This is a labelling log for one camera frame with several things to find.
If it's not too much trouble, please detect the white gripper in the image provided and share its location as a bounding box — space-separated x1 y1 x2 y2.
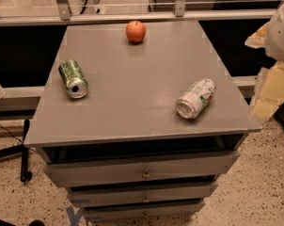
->
245 2 284 120

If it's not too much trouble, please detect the red apple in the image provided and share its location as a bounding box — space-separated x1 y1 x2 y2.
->
125 21 146 43

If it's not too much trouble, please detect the white 7up can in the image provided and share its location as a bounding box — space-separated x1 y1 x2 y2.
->
176 78 216 120

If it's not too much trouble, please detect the green soda can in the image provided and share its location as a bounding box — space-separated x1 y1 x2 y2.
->
58 59 88 99

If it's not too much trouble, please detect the grey drawer cabinet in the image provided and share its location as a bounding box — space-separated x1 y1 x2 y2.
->
24 20 262 222

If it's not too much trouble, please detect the middle grey drawer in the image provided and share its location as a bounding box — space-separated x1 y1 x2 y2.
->
68 182 217 207

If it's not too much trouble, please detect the grey drawer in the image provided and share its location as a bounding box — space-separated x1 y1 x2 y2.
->
83 200 204 221
44 151 240 187
68 182 217 207

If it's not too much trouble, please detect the bottom grey drawer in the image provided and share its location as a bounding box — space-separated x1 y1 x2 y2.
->
83 200 204 221

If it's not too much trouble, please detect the top grey drawer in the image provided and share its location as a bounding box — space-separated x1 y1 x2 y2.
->
44 151 240 187

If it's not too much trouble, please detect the blue tape mark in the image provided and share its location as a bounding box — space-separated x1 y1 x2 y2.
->
66 203 100 226

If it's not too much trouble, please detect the black tripod stand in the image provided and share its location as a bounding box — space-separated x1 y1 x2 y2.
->
0 119 33 184

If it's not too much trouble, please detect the grey metal rail frame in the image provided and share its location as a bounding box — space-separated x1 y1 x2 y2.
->
0 0 284 26

